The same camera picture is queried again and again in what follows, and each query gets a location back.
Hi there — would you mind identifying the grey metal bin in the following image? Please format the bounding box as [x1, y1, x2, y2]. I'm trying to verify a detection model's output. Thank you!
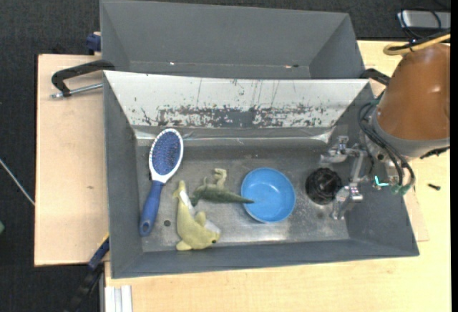
[99, 0, 420, 279]

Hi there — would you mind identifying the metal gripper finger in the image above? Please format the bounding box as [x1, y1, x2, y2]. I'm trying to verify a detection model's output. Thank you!
[331, 185, 365, 221]
[320, 135, 360, 165]

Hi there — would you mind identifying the green toy dinosaur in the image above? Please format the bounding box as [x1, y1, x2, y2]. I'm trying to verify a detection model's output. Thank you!
[189, 167, 255, 206]

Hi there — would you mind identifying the blue bowl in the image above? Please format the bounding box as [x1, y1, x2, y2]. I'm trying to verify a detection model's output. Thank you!
[240, 167, 296, 224]

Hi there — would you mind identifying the black round ribbed object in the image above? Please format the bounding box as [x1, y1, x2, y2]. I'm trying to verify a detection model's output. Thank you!
[304, 167, 343, 206]

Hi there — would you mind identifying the yellow plush dolphin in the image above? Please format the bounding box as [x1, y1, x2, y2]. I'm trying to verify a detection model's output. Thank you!
[172, 180, 222, 252]

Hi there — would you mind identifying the blue and white hairbrush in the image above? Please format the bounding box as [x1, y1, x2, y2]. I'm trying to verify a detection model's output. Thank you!
[138, 127, 185, 238]

